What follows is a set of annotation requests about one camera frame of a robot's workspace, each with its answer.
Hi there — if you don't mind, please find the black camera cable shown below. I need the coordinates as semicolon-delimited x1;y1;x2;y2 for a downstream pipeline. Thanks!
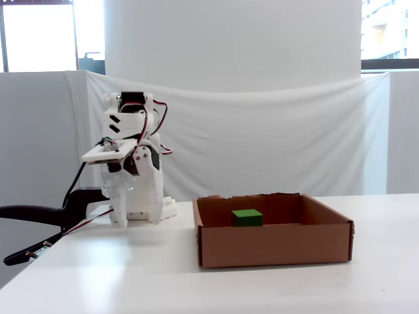
62;162;89;212

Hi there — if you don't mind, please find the brown cardboard box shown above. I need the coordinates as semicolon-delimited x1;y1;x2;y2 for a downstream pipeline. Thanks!
192;192;356;270

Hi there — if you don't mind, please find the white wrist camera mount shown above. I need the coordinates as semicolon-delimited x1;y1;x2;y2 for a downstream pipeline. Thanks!
81;139;138;164

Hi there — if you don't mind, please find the white cloth backdrop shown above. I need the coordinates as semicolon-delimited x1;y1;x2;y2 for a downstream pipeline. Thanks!
64;69;392;201

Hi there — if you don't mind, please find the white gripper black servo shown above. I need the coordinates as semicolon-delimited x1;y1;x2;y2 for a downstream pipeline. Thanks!
103;145;164;228

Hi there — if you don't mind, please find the window with dark frame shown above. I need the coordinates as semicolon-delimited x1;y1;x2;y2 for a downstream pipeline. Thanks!
0;0;105;73
361;0;419;71

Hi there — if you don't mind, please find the red white base cable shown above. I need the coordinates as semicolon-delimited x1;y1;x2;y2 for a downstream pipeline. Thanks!
58;209;114;238

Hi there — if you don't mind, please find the black table clamp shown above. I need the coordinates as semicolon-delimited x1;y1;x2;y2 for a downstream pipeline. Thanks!
0;186;112;235

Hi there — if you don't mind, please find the black motor controller board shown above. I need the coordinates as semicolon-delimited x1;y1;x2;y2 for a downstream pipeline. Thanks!
3;240;52;266

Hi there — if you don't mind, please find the green cube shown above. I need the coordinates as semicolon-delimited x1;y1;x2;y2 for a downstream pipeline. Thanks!
232;209;264;228

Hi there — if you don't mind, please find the white partition panel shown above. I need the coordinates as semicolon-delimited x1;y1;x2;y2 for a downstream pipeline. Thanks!
387;70;419;196
0;71;86;210

